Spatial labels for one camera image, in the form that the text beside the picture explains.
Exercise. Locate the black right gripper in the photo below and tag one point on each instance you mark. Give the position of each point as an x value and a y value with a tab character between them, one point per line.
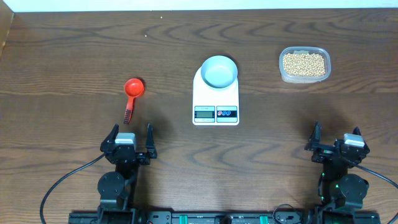
323	153

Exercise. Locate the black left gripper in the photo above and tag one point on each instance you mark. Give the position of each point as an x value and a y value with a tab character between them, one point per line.
143	158

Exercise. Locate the red plastic measuring scoop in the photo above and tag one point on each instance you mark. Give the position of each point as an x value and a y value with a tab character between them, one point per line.
134	88

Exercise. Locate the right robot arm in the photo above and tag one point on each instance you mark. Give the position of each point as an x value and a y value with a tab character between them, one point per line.
342	193

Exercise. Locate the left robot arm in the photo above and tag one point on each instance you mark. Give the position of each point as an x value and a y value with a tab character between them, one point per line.
117	188

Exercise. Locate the white digital kitchen scale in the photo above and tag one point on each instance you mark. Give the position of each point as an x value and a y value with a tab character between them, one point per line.
214	106

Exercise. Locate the light grey round bowl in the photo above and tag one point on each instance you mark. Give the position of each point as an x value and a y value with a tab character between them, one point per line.
219	71

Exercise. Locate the clear container of soybeans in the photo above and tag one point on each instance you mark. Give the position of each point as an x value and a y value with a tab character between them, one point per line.
304	65

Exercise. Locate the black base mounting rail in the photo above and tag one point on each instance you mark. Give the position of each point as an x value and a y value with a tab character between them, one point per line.
189	218

